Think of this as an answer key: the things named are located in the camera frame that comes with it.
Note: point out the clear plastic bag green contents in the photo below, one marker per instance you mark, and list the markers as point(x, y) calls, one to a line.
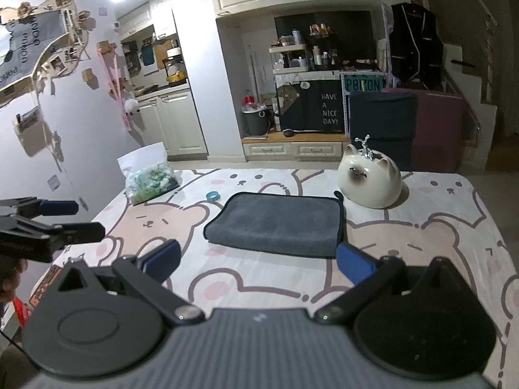
point(151, 180)

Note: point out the black hanging garment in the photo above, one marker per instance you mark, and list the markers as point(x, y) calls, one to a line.
point(415, 44)

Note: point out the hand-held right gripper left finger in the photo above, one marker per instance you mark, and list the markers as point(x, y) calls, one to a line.
point(162, 256)

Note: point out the white cosmetics shelf rack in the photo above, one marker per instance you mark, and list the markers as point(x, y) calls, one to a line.
point(290, 58)

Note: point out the wooden wall map decor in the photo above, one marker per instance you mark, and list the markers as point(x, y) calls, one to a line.
point(38, 44)

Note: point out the white plush toy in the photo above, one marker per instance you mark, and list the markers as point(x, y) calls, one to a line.
point(131, 105)

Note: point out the bear printed tablecloth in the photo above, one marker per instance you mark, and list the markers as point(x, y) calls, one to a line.
point(251, 275)

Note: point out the blue tape roll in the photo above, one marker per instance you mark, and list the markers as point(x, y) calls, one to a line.
point(213, 196)

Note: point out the maroon chair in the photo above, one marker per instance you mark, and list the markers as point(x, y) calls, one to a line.
point(440, 129)

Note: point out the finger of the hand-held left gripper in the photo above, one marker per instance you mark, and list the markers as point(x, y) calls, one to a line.
point(59, 207)
point(83, 233)

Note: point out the dark blue chair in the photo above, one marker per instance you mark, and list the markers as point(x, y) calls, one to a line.
point(383, 123)

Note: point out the cat-shaped ceramic ornament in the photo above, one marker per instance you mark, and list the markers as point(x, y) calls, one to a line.
point(371, 180)

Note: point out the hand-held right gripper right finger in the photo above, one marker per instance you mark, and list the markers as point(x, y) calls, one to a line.
point(353, 262)

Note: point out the white staircase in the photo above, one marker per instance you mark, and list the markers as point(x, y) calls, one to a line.
point(470, 60)

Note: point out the teal sign board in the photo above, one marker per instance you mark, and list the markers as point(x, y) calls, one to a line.
point(362, 84)

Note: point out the grey towel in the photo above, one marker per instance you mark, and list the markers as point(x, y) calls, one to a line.
point(275, 223)

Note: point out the black printed curtain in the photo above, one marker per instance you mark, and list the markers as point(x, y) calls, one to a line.
point(314, 107)

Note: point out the white kitchen base cabinet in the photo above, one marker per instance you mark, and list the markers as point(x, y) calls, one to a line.
point(172, 123)

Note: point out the yellow pot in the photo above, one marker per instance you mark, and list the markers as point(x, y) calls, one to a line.
point(177, 76)

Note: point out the wooden drawer cabinet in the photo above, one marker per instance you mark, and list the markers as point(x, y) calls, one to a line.
point(298, 148)

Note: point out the grey trash bin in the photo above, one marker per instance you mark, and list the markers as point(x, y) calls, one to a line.
point(256, 121)

